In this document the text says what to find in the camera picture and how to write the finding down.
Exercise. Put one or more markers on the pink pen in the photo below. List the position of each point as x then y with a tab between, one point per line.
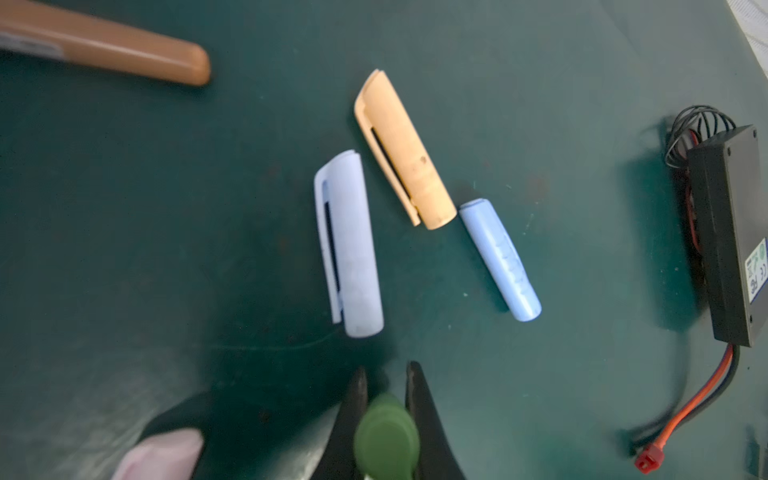
168	456

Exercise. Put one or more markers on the light-blue pen cap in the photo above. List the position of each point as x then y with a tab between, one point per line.
347	246

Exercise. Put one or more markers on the dark green pen cap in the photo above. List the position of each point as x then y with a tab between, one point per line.
386	443

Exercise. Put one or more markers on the black battery box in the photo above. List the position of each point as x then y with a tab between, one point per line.
730	205

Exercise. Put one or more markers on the blue pen cap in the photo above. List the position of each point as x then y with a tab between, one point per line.
501	259

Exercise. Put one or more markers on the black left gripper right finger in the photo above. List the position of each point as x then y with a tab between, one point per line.
436	459

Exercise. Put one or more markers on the brown orange marker pen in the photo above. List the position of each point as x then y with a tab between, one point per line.
41	30

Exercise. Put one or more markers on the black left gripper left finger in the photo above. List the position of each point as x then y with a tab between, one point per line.
338	460

